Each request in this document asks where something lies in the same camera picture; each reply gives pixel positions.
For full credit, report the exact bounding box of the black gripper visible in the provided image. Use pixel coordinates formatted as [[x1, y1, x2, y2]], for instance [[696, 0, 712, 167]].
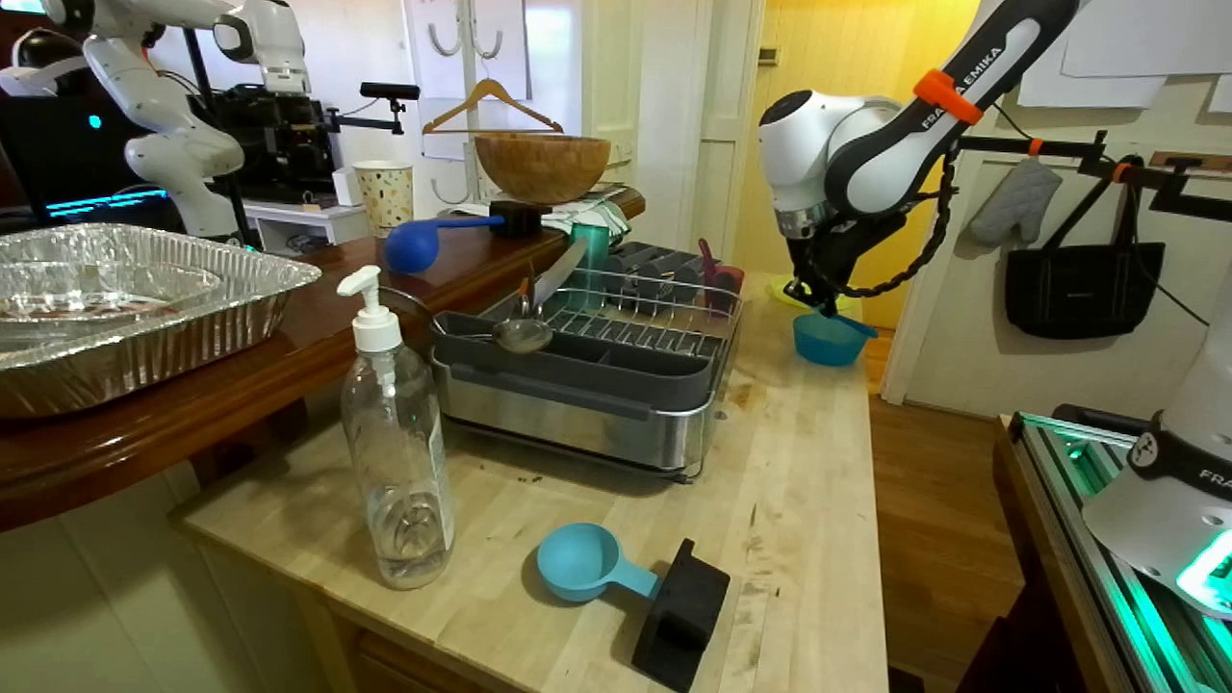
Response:
[[790, 227, 880, 315]]

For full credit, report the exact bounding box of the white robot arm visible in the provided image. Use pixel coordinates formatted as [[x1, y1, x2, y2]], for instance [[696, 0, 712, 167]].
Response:
[[760, 0, 1080, 315]]

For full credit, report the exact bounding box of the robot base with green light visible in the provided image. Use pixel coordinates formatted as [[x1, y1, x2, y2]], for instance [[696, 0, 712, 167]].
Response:
[[1013, 304, 1232, 693]]

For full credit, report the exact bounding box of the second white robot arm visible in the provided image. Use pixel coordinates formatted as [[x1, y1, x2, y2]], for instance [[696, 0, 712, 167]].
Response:
[[40, 0, 309, 240]]

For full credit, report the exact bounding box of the wooden bowl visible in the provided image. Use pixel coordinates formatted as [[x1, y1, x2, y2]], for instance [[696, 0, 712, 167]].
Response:
[[475, 131, 608, 203]]

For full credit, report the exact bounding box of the grey oven mitt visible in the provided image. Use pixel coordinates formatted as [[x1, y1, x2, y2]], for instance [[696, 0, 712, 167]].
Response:
[[967, 159, 1064, 245]]

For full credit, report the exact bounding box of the teal plastic cup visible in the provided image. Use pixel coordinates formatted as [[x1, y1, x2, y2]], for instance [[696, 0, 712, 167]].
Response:
[[572, 222, 613, 269]]

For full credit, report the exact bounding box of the steel dish drying rack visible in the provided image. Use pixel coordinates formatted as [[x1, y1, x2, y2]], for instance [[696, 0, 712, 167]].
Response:
[[430, 244, 741, 482]]

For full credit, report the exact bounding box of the black hanging bag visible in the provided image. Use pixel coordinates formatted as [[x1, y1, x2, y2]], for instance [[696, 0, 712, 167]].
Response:
[[1005, 159, 1167, 338]]

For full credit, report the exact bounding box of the metal ladle in rack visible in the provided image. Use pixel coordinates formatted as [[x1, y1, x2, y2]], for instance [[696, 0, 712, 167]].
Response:
[[447, 299, 555, 355]]

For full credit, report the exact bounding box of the wooden clothes hanger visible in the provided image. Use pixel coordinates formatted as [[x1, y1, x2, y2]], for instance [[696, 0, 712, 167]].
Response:
[[425, 77, 559, 134]]

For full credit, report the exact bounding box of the black scoop holder block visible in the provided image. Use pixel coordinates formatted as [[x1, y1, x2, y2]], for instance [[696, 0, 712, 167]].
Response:
[[633, 543, 728, 693]]

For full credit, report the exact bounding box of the blue measuring scoop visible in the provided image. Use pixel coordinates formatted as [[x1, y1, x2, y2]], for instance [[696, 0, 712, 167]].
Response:
[[534, 523, 658, 603]]

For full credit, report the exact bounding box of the dark blue round scoop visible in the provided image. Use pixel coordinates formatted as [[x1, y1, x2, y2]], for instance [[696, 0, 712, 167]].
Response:
[[384, 215, 501, 275]]

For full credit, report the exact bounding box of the patterned paper cup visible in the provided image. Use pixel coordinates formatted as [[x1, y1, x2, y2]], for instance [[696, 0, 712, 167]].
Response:
[[355, 161, 411, 234]]

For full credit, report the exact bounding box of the clear pump soap bottle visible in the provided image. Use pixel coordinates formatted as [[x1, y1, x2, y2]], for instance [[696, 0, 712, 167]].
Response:
[[336, 265, 454, 588]]

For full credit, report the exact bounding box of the aluminium foil tray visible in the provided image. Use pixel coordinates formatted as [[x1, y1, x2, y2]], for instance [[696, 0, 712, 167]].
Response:
[[0, 222, 321, 420]]

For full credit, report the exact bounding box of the dark wooden side table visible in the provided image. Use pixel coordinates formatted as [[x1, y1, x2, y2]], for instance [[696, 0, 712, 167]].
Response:
[[0, 184, 651, 535]]

